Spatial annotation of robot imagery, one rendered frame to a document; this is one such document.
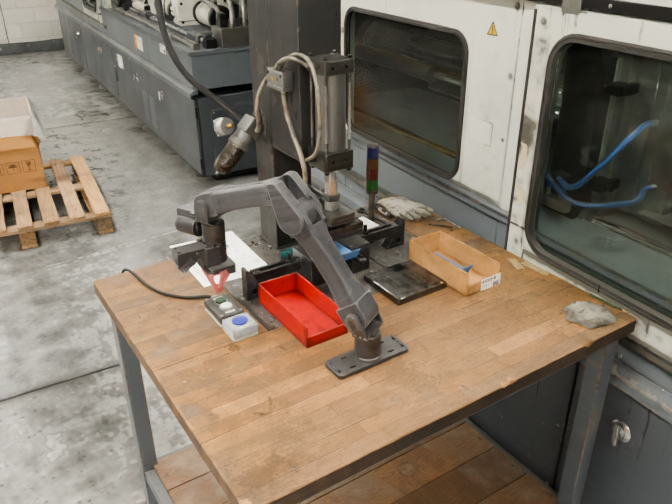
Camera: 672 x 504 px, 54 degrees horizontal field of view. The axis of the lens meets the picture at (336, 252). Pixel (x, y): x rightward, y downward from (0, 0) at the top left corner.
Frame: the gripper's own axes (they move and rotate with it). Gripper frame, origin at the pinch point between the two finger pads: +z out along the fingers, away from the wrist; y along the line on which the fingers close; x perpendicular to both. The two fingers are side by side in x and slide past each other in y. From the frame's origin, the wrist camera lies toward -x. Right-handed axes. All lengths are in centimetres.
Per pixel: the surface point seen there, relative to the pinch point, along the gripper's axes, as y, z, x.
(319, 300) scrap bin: 14.6, 2.8, 21.7
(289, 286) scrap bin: 2.7, 4.0, 19.5
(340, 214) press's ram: 2.7, -13.7, 35.8
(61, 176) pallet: -336, 90, 24
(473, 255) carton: 21, 1, 70
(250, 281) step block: -0.4, 0.8, 9.4
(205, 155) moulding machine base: -296, 79, 117
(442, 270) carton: 21, 2, 59
